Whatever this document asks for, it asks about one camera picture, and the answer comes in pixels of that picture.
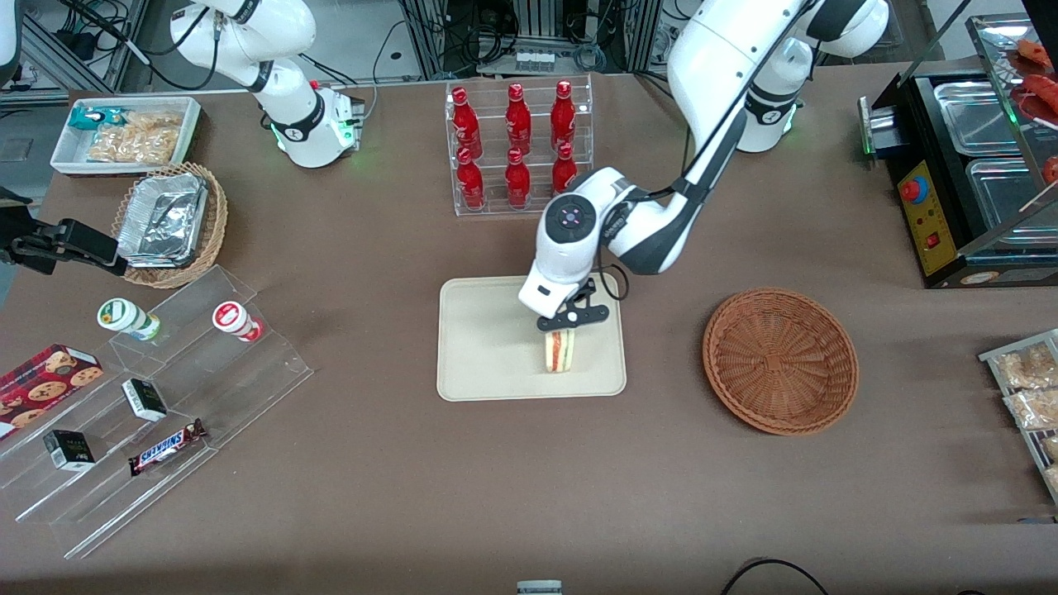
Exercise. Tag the triangle sandwich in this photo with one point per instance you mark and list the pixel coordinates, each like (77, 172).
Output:
(562, 354)

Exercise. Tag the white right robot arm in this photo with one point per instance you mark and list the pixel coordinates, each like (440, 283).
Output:
(256, 41)

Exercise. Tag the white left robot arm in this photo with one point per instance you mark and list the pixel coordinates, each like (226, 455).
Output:
(711, 66)

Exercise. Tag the beige plastic tray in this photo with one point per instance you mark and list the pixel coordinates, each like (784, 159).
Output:
(488, 347)

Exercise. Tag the oval light wicker basket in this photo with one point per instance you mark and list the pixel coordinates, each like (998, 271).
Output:
(216, 223)

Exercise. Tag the round brown wicker basket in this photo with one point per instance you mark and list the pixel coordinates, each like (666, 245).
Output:
(781, 364)

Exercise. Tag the metal pastry tray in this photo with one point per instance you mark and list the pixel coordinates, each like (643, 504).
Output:
(1004, 354)

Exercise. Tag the aluminium foil container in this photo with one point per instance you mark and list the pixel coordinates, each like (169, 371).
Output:
(161, 227)
(169, 180)

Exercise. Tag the green lid yogurt cup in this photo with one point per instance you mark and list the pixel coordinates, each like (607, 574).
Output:
(120, 315)

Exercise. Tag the white rectangular snack bin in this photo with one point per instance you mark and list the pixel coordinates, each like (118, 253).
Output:
(66, 153)

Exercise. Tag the clear bag of crackers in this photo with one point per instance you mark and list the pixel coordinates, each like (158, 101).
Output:
(132, 147)
(153, 121)

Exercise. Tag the green snack packet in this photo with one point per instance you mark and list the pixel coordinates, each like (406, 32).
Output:
(91, 117)

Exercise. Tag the clear acrylic bottle rack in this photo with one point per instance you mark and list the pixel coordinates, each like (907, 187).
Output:
(496, 211)

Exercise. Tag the red cola bottle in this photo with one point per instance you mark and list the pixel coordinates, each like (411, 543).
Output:
(563, 120)
(564, 169)
(471, 186)
(466, 124)
(517, 182)
(518, 124)

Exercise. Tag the red cookie box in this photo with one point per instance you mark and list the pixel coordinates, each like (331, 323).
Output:
(45, 384)

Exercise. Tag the red lid yogurt cup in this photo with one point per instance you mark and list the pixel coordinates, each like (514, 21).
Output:
(230, 316)

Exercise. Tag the small black white box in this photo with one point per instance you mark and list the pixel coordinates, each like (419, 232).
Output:
(145, 399)

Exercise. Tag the small black green box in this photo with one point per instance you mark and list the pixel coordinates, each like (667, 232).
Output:
(69, 450)

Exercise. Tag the clear acrylic stepped display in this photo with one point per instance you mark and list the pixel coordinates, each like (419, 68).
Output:
(248, 388)

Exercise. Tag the Snickers chocolate bar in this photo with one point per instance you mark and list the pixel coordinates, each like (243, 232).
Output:
(165, 447)

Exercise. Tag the small grey white device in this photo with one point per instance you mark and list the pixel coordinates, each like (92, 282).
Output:
(539, 587)

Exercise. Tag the black food warmer machine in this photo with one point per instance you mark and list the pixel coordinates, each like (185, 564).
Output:
(942, 248)

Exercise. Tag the steel warmer pan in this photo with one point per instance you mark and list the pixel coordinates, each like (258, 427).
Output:
(979, 116)
(1004, 194)

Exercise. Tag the clear bag of pastry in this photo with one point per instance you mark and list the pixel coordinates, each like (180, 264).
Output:
(1029, 368)
(1033, 409)
(1053, 479)
(1051, 448)

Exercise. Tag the red food in warmer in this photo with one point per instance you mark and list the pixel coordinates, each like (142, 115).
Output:
(1043, 87)

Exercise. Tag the black right wrist mount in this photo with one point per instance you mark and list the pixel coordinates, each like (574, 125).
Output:
(25, 240)

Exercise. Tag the aluminium frame rack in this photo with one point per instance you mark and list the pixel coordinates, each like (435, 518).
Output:
(537, 33)

